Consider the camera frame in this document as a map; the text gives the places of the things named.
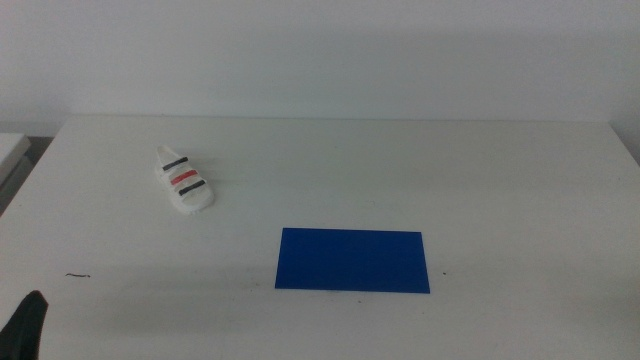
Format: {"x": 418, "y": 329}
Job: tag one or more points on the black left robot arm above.
{"x": 22, "y": 330}

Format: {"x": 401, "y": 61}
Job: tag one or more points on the blue rectangular mat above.
{"x": 351, "y": 260}

